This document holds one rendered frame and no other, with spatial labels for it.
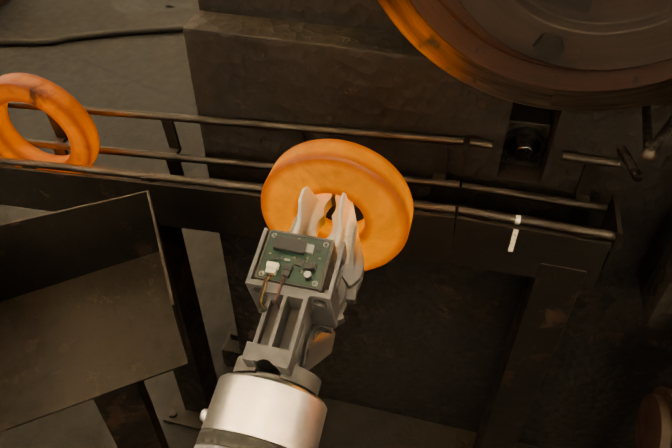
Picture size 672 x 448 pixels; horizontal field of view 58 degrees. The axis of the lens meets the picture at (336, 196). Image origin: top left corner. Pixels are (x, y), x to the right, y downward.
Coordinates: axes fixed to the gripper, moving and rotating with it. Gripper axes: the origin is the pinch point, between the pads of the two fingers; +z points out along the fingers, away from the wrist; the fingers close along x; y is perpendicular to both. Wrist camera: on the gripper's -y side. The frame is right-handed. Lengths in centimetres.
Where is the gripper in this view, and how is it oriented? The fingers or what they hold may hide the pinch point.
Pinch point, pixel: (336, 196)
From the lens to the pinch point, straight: 60.7
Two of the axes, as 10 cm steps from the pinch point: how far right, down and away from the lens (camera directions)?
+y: -0.8, -5.4, -8.4
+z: 2.4, -8.2, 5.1
